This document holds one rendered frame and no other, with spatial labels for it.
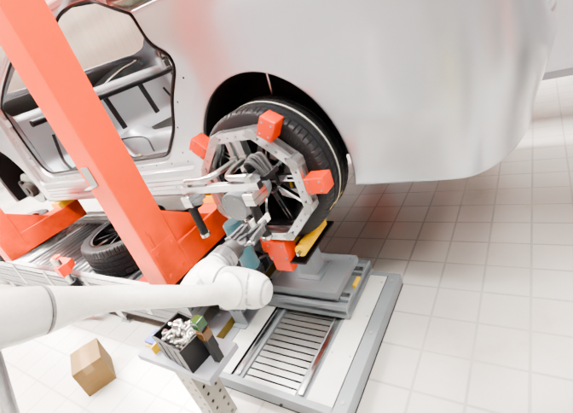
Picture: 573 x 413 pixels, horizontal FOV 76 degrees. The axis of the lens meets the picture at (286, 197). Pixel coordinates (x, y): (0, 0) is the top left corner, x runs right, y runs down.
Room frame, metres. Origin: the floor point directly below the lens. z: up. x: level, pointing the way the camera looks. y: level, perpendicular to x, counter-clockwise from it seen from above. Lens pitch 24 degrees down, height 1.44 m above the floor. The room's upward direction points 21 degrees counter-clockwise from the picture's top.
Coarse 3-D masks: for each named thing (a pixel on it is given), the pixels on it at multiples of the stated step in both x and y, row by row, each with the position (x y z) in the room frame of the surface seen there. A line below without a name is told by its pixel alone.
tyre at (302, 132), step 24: (264, 96) 1.69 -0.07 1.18; (288, 96) 1.66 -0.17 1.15; (240, 120) 1.56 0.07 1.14; (288, 120) 1.45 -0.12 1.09; (312, 120) 1.51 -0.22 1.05; (312, 144) 1.40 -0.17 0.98; (336, 144) 1.50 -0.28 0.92; (216, 168) 1.73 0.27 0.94; (312, 168) 1.40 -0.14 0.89; (336, 168) 1.44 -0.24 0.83; (336, 192) 1.43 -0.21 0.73; (312, 216) 1.45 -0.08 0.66
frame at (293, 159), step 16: (240, 128) 1.52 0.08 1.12; (256, 128) 1.45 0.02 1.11; (208, 144) 1.60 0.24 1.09; (272, 144) 1.39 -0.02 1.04; (208, 160) 1.62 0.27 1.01; (288, 160) 1.35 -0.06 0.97; (304, 160) 1.38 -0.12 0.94; (304, 176) 1.38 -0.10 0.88; (224, 192) 1.69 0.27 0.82; (304, 192) 1.34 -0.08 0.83; (304, 208) 1.36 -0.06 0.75; (288, 240) 1.45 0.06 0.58
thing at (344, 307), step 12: (360, 264) 1.67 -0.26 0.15; (360, 276) 1.57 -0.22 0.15; (348, 288) 1.51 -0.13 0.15; (360, 288) 1.50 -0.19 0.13; (276, 300) 1.63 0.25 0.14; (288, 300) 1.58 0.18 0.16; (300, 300) 1.53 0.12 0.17; (312, 300) 1.52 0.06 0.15; (324, 300) 1.49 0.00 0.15; (336, 300) 1.45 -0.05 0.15; (348, 300) 1.41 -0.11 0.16; (312, 312) 1.50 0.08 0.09; (324, 312) 1.45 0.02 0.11; (336, 312) 1.40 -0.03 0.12; (348, 312) 1.37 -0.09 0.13
